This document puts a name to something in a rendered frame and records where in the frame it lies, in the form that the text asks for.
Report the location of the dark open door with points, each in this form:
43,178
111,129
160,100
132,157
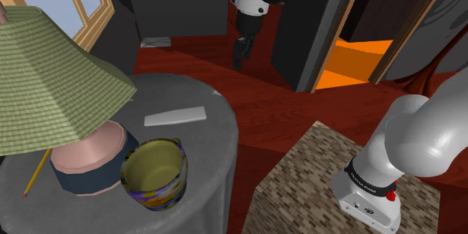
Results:
310,36

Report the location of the table lamp with green shade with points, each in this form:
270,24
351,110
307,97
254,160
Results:
47,79

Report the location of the dark cabinet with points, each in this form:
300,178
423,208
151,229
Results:
175,3

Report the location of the multicoloured cup with yellow inside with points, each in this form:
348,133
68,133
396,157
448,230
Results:
157,174

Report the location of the flat grey rectangular remote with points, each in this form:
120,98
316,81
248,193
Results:
174,116

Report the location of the patterned brick robot stand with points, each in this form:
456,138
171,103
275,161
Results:
321,185

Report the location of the yellow pencil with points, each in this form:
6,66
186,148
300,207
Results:
36,174

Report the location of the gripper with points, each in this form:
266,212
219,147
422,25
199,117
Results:
248,23

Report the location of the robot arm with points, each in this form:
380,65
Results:
413,142

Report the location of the round grey side table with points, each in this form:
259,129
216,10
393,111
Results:
204,142

